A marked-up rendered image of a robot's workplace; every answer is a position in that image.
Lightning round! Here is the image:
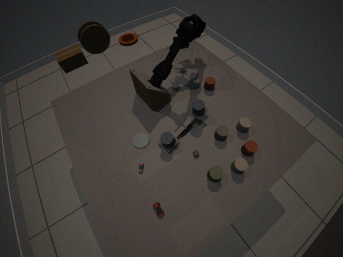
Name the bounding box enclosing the orange cylinder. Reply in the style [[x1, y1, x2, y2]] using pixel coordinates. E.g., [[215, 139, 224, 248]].
[[204, 77, 216, 91]]

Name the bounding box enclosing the reddish-brown cylinder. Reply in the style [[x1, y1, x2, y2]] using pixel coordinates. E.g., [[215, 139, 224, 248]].
[[241, 140, 258, 156]]

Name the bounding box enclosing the beige cylinder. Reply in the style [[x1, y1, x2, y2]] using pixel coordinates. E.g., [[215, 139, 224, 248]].
[[236, 117, 252, 133], [231, 158, 248, 174]]

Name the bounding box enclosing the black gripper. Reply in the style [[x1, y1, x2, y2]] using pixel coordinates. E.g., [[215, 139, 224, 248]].
[[169, 36, 192, 49]]

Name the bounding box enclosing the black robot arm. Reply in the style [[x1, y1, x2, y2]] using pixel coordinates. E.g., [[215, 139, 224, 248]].
[[148, 14, 206, 88]]

